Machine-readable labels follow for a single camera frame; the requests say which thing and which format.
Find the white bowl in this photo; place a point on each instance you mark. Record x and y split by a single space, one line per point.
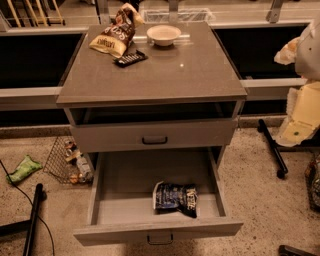
163 35

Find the brown chip bag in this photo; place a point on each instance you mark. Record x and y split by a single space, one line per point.
116 38

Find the blue chip bag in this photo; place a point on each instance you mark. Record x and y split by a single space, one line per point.
170 196

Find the green snack bag on floor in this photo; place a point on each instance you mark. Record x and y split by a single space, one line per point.
24 169

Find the black candy bar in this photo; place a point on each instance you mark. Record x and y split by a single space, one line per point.
130 59

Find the black stand leg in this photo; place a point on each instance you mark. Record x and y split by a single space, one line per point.
282 169
28 226

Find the wire basket with snacks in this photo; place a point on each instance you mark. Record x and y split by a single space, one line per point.
67 164

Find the open grey middle drawer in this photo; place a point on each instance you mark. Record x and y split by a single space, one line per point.
121 203

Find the wooden chair legs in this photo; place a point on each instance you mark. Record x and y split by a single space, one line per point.
32 13

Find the black stand leg right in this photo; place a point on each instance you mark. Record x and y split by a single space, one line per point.
282 169

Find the clear plastic bin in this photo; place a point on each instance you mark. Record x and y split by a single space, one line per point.
182 15

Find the black stand leg left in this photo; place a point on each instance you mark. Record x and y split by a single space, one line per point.
28 226

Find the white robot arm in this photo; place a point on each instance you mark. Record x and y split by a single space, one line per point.
307 62

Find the grey drawer cabinet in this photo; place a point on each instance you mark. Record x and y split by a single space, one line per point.
190 80

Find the closed grey upper drawer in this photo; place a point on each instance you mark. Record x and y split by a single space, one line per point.
153 135

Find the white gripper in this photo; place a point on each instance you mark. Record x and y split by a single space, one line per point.
309 53

